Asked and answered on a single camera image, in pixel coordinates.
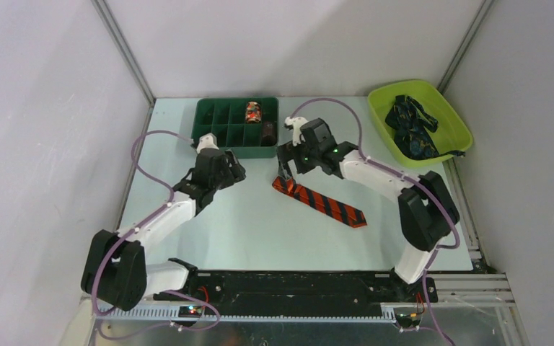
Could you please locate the green compartment organizer tray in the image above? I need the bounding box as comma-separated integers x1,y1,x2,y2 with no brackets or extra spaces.
191,97,279,159

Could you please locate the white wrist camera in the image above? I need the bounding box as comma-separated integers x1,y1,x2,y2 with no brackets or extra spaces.
284,117,308,146
196,133,219,155

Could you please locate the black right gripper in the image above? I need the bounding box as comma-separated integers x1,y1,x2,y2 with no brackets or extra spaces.
277,137,322,180

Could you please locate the left corner aluminium post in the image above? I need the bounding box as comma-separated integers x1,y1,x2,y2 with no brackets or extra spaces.
91,0,156,106

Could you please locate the corner aluminium post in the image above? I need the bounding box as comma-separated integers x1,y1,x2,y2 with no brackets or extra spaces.
91,0,156,106
436,0,496,94

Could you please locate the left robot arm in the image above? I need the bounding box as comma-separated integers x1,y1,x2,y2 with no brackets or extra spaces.
80,148,245,311

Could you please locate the lime green plastic bin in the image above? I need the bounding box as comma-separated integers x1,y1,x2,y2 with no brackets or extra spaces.
367,79,473,169

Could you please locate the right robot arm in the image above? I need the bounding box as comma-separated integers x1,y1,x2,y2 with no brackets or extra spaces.
273,117,460,301

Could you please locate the navy floral gold tie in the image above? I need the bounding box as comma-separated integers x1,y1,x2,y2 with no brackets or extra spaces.
385,94,465,161

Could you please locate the orange navy striped tie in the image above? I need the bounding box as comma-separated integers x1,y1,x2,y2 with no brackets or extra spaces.
272,177,367,228

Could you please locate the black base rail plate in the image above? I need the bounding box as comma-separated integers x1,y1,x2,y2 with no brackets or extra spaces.
180,270,438,318

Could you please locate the brown patterned rolled tie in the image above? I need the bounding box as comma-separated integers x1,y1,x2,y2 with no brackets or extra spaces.
260,121,278,146

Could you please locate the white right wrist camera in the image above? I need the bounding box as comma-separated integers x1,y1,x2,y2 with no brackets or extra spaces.
284,117,308,146

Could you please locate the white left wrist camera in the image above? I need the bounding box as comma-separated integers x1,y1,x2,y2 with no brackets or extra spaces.
196,133,219,155

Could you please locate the right corner aluminium post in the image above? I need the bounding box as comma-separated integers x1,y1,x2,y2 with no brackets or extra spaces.
436,0,496,94

